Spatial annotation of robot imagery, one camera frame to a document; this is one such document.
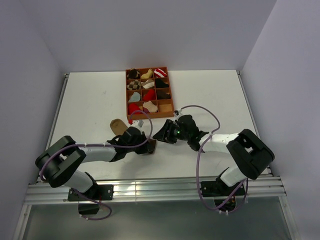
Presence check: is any orange wooden compartment tray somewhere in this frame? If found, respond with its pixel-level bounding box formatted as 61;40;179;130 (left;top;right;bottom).
125;66;174;120

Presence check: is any beige brown striped rolled sock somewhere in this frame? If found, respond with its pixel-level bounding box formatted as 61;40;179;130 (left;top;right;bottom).
141;79;155;89

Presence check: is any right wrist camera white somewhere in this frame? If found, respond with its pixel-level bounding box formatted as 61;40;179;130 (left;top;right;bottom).
173;108;183;119

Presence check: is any red sock with white pattern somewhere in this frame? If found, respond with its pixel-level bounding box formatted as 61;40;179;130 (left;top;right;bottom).
127;103;142;115

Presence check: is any red white striped rolled sock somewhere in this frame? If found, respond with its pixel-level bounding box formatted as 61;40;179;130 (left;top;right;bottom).
153;68;167;78

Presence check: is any beige maroon striped sock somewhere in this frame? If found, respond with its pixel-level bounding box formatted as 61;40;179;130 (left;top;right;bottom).
142;100;158;113

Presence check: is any checkered rolled sock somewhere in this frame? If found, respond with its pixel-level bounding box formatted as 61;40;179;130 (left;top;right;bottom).
126;79;141;91

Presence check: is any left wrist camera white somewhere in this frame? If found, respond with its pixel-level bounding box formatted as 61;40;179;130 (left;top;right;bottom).
130;119;144;128

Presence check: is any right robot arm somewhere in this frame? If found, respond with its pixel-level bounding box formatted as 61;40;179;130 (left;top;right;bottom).
152;114;275;195

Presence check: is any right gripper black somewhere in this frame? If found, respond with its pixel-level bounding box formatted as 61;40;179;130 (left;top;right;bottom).
153;118;191;144

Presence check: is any black box under rail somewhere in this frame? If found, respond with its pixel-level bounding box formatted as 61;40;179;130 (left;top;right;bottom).
78;203;100;216

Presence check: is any light blue rolled sock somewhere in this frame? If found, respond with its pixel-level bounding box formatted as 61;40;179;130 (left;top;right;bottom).
128;92;141;103

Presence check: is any dark brown black rolled sock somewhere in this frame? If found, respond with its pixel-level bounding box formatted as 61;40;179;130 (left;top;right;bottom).
156;90;171;100

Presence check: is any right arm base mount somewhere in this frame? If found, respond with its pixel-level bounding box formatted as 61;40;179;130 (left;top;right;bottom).
200;180;240;198

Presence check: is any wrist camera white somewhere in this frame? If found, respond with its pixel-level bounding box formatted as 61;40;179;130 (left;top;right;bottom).
130;119;144;128
173;108;183;119

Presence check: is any yellow rolled sock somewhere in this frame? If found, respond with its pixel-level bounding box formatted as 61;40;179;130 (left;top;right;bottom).
141;68;153;79

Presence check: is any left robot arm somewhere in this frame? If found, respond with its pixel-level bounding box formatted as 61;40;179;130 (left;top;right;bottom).
35;126;156;200

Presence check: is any aluminium front rail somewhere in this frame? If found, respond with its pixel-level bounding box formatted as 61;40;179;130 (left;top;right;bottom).
23;175;287;205

